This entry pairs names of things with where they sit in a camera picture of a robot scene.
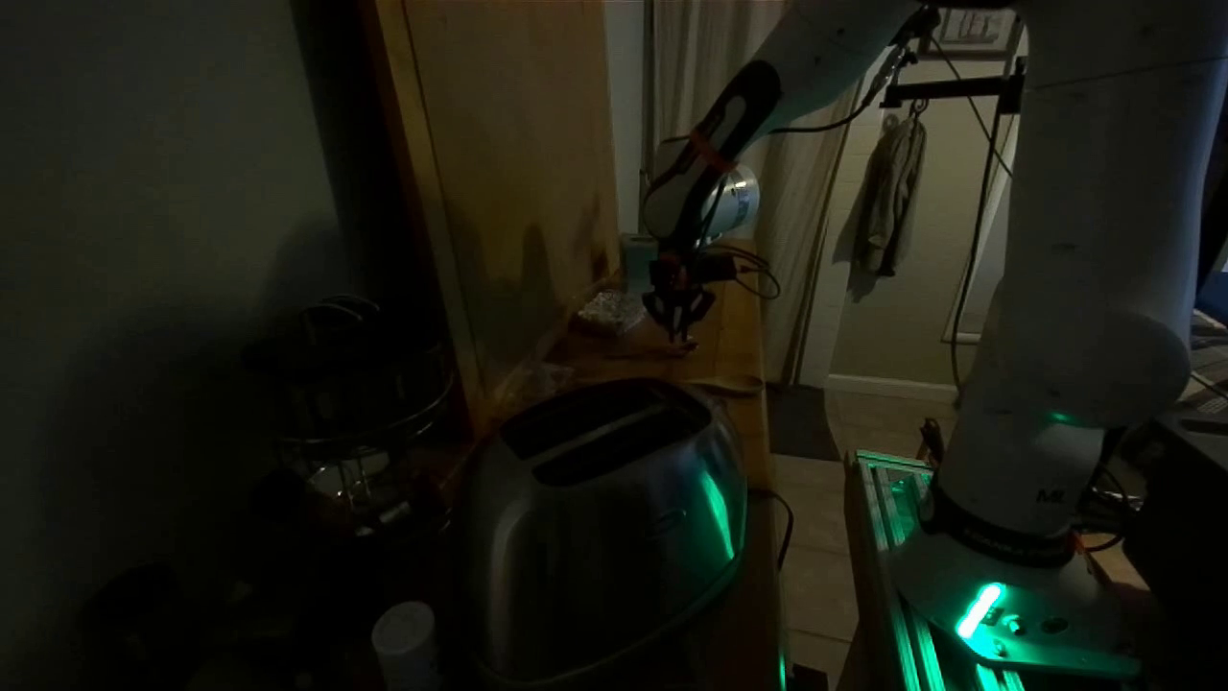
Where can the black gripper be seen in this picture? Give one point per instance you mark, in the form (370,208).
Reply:
(684,270)

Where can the hanging grey cloth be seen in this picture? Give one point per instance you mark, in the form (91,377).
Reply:
(888,205)

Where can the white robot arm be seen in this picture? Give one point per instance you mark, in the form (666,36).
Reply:
(1100,256)

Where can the steel toaster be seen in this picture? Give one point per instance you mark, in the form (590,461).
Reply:
(599,540)

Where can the wooden back panel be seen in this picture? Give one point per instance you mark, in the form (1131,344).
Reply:
(510,167)

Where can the aluminium frame rail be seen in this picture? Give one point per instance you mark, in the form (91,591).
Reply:
(894,491)

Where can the light curtain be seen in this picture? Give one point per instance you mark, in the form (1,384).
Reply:
(807,256)

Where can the light blue box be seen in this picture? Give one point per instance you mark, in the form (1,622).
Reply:
(638,262)

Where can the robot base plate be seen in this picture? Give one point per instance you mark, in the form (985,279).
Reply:
(1009,609)

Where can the white bumpy tray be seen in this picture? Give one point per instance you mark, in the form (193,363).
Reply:
(610,313)

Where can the black overhead bracket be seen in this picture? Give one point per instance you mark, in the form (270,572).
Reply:
(947,84)

